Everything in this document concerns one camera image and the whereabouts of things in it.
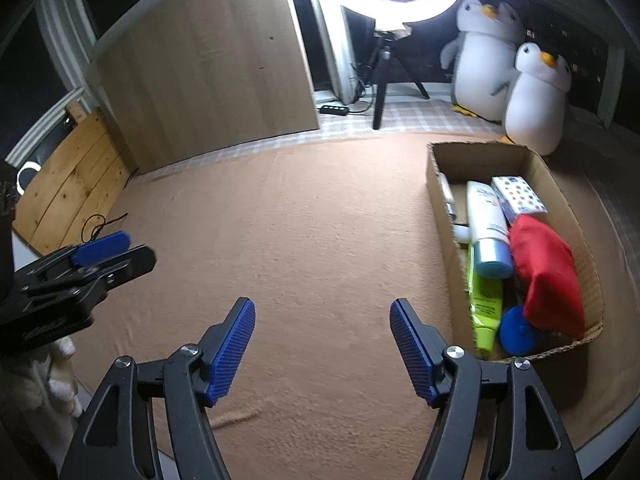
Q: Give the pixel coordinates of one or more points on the light wooden plank board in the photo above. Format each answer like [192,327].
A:
[78,183]

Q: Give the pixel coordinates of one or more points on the brown cardboard box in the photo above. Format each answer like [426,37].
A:
[461,162]

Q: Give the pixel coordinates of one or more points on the white sunscreen tube blue cap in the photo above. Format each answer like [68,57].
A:
[492,253]

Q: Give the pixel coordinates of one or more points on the blue round container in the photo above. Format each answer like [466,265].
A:
[516,335]

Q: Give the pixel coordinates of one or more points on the black power strip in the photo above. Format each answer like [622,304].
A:
[335,110]

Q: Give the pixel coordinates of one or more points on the wooden headboard panel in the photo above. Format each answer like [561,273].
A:
[187,77]

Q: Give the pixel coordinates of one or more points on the green hand cream tube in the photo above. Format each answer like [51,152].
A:
[486,300]

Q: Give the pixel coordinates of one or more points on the black tripod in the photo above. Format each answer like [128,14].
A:
[377,73]

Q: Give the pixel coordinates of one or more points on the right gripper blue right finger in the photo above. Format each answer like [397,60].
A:
[421,348]

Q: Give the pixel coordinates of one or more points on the patterned tissue pack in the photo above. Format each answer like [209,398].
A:
[516,198]

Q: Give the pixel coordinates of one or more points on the pink lip balm stick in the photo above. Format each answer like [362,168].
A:
[448,197]

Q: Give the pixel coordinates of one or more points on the red fabric pouch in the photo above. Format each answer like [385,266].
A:
[545,268]

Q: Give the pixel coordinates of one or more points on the large penguin plush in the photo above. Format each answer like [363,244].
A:
[481,55]

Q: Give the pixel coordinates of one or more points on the plaid bed sheet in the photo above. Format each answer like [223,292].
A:
[608,156]

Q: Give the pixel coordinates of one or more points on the translucent white cap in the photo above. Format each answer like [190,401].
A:
[462,234]

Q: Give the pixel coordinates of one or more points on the small penguin plush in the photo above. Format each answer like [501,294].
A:
[536,98]

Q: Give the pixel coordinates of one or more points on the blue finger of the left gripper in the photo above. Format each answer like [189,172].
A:
[101,249]

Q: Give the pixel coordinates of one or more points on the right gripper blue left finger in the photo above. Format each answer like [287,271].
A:
[223,349]

